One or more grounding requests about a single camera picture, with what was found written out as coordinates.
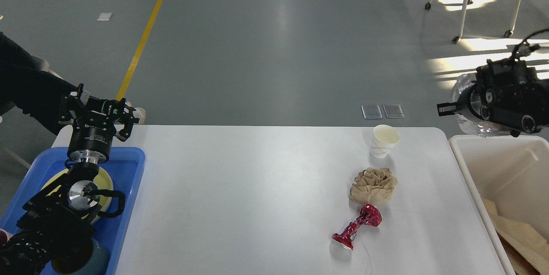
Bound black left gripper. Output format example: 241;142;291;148
57;84;136;164

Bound aluminium foil tray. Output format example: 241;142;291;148
451;73;510;138

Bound yellow plastic plate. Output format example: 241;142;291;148
61;167;114;221

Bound small white cup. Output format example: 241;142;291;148
369;124;401;158

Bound brown paper ball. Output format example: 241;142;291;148
349;167;398;206

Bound red snack wrapper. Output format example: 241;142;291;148
331;204;383;250

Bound teal mug yellow inside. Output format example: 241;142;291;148
51;238;110;275

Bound brown paper bag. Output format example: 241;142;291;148
482;198;549;275

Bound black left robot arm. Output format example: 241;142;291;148
1;84;146;275

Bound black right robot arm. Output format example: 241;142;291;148
437;29;549;137

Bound blue plastic tray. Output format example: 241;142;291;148
0;147;145;275

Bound seated person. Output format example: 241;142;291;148
0;34;146;135

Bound white plastic bin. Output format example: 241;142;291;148
449;136;549;275

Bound pink cup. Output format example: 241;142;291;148
0;229;13;245

